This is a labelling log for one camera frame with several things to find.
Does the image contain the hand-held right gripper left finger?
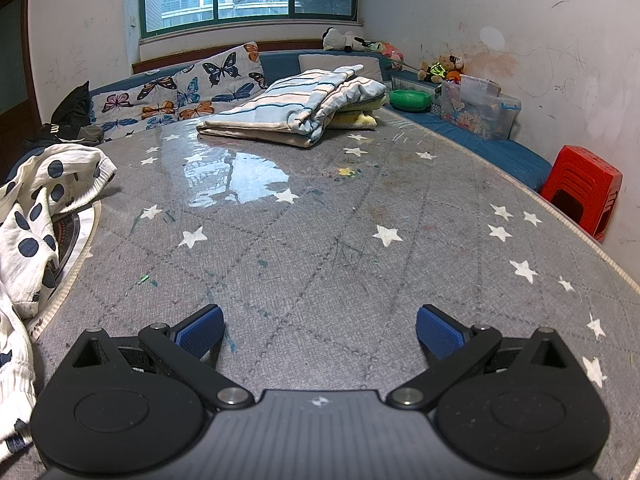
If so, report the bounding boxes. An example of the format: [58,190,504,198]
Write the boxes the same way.
[70,304,253,411]

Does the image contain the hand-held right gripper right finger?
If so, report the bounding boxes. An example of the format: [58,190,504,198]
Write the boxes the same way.
[386,304,576,411]

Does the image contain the white navy-dotted pants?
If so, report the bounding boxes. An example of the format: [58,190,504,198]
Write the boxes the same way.
[0,143,118,461]

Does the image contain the grey star-print tablecloth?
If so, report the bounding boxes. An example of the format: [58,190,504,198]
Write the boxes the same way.
[25,110,640,480]

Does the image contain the blue sofa bench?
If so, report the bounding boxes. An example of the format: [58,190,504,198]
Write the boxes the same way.
[5,50,553,193]

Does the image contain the red box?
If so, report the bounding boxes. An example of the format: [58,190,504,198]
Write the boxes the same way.
[540,145,624,243]

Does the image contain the large clear storage box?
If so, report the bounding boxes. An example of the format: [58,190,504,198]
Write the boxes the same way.
[440,82,522,142]

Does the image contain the folded yellow garment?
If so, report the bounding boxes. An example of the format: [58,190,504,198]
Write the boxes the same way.
[327,95,388,131]

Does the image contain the green plastic bowl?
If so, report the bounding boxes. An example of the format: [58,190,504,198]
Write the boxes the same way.
[389,89,433,112]

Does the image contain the folded striped garment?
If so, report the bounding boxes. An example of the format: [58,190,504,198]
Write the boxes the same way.
[196,64,390,149]

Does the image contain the butterfly print cushion cover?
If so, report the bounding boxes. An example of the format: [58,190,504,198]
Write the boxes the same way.
[91,41,269,142]

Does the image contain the small clear plastic box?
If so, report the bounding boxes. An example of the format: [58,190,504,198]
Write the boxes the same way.
[459,74,502,98]

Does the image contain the brown plush bear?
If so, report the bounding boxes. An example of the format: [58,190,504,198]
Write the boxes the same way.
[417,54,463,84]

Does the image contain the grey pillow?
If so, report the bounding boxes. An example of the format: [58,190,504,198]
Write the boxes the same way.
[298,53,385,83]

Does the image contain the black and white plush toy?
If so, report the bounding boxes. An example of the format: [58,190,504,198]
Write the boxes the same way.
[322,27,378,52]

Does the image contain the dark wooden door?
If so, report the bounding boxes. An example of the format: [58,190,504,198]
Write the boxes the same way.
[0,0,41,161]

